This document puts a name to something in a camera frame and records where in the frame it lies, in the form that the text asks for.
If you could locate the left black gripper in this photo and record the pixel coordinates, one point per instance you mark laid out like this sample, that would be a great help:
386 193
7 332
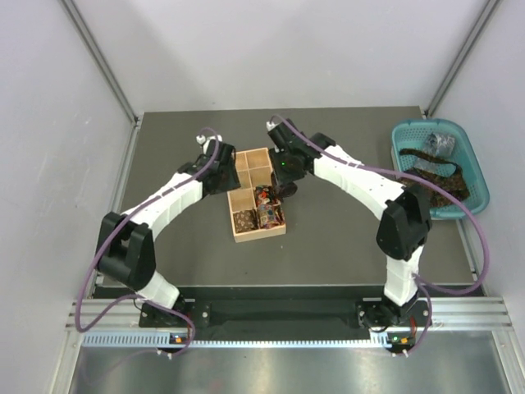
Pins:
231 182

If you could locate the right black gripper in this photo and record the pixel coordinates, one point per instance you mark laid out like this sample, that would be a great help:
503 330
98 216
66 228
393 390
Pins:
281 177

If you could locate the wooden compartment box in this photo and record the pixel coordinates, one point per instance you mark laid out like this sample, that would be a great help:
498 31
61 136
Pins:
255 211

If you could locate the dark purple patterned tie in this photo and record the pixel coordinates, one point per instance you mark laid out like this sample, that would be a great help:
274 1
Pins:
286 190

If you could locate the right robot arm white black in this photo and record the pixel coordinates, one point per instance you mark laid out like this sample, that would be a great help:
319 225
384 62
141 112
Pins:
403 212

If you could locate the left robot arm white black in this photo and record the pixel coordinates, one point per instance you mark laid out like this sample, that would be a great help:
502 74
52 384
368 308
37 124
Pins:
125 250

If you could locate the brown patterned rolled tie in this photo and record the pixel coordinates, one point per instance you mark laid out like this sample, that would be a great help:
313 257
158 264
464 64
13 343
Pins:
245 221

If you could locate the colourful rolled tie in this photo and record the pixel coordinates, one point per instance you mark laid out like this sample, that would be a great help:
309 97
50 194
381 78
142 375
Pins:
268 207

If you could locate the teal plastic basket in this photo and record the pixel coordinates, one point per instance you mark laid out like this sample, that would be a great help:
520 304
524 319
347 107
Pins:
411 134

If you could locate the grey patterned tie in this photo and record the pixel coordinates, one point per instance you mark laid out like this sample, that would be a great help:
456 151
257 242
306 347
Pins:
437 145

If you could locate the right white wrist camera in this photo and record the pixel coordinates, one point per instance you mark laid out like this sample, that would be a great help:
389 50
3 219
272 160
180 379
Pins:
271 125

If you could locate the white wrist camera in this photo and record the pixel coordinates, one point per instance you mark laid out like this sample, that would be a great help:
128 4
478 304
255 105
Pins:
271 125
204 141

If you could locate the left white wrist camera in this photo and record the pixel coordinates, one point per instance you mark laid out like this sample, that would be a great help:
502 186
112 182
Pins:
204 141

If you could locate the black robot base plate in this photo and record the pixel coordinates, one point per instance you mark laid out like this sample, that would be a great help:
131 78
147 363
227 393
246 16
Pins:
294 313

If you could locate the left aluminium frame post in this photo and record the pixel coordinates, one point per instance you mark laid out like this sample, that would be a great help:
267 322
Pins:
96 53

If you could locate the aluminium frame post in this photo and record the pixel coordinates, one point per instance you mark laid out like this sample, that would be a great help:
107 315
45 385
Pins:
475 32
96 53

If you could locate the right aluminium frame post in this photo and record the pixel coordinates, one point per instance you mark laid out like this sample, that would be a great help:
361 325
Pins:
475 32

